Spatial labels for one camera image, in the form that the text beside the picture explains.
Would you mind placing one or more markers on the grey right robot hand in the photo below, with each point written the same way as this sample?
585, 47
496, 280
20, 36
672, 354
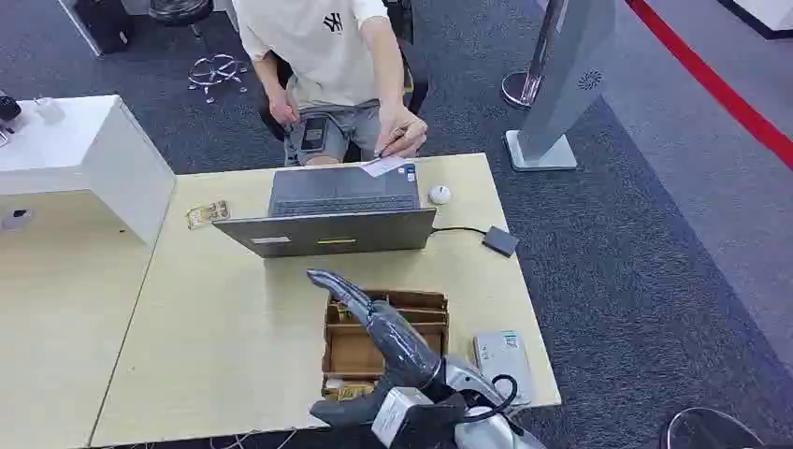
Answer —
396, 347

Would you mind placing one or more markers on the golden printed card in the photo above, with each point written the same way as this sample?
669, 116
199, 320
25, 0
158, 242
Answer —
208, 214
353, 391

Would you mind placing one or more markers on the white paper card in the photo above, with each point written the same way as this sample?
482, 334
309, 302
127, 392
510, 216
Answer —
384, 166

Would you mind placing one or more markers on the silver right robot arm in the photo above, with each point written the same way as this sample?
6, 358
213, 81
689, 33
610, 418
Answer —
477, 378

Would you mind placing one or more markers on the wooden card box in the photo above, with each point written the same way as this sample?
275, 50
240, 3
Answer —
353, 354

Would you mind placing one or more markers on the flat grey device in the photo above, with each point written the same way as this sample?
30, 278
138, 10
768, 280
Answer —
503, 365

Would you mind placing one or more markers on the grey laptop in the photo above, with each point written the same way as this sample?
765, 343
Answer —
334, 233

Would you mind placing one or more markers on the black adapter box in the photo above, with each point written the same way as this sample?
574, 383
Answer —
500, 241

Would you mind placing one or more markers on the white computer mouse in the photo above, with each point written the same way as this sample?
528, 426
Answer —
439, 194

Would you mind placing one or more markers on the person's left hand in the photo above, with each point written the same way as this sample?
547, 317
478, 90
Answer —
406, 130

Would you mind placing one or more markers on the person's hand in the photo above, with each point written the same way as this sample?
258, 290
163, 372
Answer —
406, 130
284, 109

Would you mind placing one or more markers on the black phone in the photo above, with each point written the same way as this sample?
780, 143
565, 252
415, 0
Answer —
314, 134

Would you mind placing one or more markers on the person's right hand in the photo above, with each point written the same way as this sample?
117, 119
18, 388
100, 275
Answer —
284, 109

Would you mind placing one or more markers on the person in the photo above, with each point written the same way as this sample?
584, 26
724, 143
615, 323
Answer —
322, 56

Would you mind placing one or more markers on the grey kiosk stand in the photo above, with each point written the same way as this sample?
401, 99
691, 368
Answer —
570, 80

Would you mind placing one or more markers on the black round stool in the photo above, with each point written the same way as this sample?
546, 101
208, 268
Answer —
706, 431

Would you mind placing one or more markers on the chrome chair base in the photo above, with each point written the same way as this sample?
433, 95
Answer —
217, 71

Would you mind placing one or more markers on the white cabinet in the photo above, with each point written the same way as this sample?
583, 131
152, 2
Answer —
80, 155

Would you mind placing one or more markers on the black stool seat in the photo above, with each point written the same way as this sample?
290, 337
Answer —
180, 11

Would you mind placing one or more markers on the round grey desk grommet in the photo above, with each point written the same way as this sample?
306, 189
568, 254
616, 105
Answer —
17, 219

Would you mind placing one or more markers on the red floor tape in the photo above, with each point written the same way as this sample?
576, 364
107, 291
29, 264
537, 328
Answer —
712, 80

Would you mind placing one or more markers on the clear small bottle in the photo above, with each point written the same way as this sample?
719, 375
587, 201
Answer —
48, 110

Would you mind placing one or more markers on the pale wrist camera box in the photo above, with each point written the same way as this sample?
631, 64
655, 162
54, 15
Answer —
396, 416

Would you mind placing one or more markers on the chrome stanchion post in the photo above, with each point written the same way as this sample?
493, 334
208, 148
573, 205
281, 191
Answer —
526, 84

